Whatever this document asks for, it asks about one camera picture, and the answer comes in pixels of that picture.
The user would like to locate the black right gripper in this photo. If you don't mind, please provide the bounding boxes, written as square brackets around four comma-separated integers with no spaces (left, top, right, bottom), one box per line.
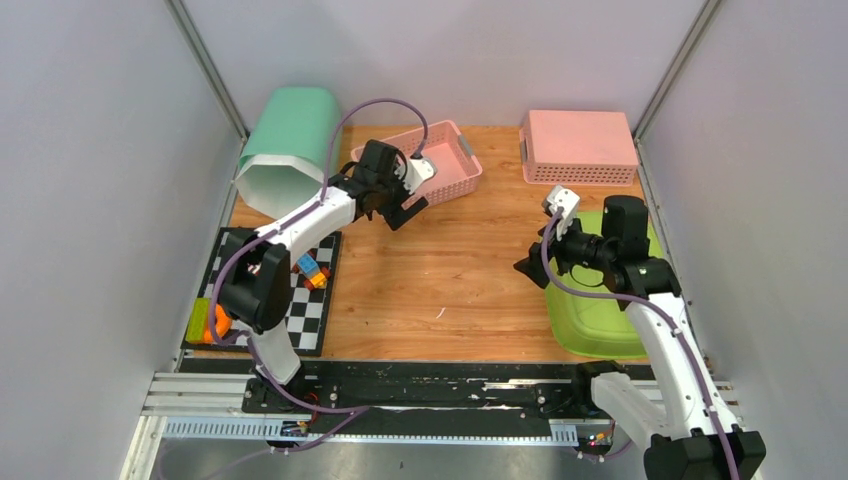
[514,210,615,288]

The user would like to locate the pink perforated plastic basket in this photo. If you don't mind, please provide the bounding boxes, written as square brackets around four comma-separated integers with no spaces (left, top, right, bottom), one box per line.
[350,119,484,208]

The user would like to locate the large lime green tub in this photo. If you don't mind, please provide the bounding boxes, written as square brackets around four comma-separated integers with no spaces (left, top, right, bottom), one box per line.
[544,211,663,361]

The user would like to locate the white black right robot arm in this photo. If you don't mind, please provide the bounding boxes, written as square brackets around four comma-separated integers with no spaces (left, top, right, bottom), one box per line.
[514,185,767,479]

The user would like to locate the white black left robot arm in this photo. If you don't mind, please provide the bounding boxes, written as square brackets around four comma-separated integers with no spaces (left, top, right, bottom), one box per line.
[209,140,437,413]

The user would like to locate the blue yellow toy car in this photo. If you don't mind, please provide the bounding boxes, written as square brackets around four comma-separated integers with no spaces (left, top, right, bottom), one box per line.
[291,250,331,291]

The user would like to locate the mint green trash bin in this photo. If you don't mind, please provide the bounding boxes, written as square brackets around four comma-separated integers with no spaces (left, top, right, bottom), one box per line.
[234,86,342,219]

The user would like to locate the black white checkerboard mat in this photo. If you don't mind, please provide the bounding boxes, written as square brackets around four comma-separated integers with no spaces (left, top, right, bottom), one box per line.
[181,227,343,356]

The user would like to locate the green orange toy block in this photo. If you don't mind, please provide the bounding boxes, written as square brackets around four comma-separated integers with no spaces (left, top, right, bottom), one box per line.
[184,297,233,345]

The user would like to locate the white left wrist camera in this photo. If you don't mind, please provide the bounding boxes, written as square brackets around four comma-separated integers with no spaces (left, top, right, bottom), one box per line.
[401,157,438,194]

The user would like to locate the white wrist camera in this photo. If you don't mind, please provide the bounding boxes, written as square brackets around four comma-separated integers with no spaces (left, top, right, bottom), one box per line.
[401,157,438,194]
[542,185,581,240]

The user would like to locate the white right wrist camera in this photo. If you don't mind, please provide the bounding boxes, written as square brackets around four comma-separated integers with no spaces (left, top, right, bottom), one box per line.
[542,185,581,240]

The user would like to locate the left aluminium frame post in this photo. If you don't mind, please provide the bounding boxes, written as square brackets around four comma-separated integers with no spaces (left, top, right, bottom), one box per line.
[164,0,250,144]

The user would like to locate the aluminium frame post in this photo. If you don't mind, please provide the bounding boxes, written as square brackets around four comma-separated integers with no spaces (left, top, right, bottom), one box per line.
[164,0,250,144]
[633,0,725,145]

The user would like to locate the right aluminium frame post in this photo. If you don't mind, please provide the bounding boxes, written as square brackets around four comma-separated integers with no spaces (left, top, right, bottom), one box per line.
[633,0,725,145]

